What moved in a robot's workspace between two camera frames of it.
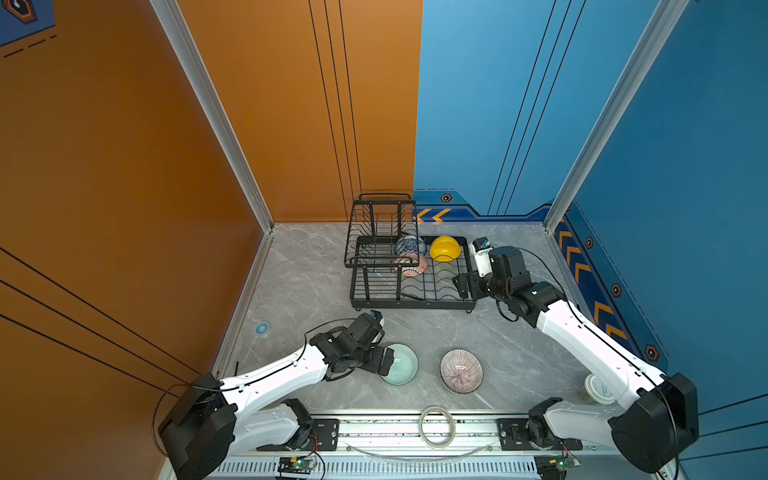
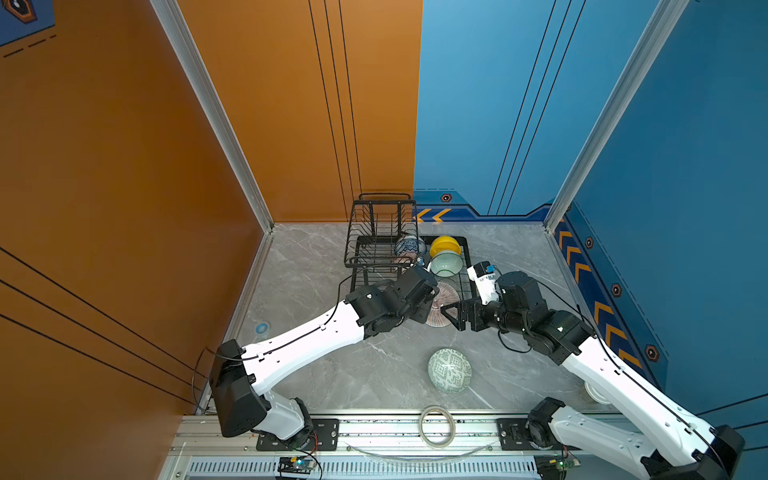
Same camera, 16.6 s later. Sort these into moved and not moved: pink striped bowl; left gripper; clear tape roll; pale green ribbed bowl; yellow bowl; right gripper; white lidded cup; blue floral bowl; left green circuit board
Moved: pale green ribbed bowl; right gripper; pink striped bowl; left gripper
Not moved: yellow bowl; clear tape roll; left green circuit board; white lidded cup; blue floral bowl
